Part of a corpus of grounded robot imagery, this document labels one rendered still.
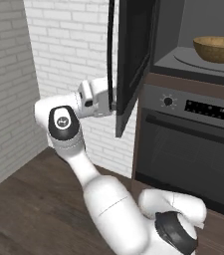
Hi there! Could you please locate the dark grey microwave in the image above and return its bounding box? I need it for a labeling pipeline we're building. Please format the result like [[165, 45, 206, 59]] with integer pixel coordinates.
[[148, 0, 224, 90]]

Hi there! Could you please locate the black oven door handle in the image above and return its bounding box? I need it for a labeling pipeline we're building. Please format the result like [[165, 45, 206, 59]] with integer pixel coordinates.
[[144, 113, 224, 148]]

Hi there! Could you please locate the grey microwave turntable plate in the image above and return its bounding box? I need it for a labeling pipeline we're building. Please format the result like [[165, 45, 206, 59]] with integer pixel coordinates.
[[172, 49, 224, 75]]

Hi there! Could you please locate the dark grey oven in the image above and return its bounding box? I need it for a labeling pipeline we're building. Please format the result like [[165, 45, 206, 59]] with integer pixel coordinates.
[[134, 83, 224, 221]]

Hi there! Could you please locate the brown wooden bowl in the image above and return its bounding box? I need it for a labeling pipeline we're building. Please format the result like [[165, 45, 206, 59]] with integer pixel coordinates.
[[192, 35, 224, 65]]

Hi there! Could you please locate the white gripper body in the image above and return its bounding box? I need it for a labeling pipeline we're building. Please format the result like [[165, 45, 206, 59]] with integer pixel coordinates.
[[91, 77, 117, 119]]

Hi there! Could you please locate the black microwave door handle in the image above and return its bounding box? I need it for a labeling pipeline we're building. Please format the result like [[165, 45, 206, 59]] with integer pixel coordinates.
[[106, 0, 116, 113]]

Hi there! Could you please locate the black oven knob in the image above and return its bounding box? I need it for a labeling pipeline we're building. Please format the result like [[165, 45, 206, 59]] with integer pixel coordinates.
[[160, 94, 176, 109]]

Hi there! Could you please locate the dark oven door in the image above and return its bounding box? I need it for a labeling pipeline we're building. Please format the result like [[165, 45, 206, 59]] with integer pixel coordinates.
[[135, 107, 224, 221]]

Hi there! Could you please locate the black microwave door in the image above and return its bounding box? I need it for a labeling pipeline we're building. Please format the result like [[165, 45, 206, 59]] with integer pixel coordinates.
[[113, 0, 161, 138]]

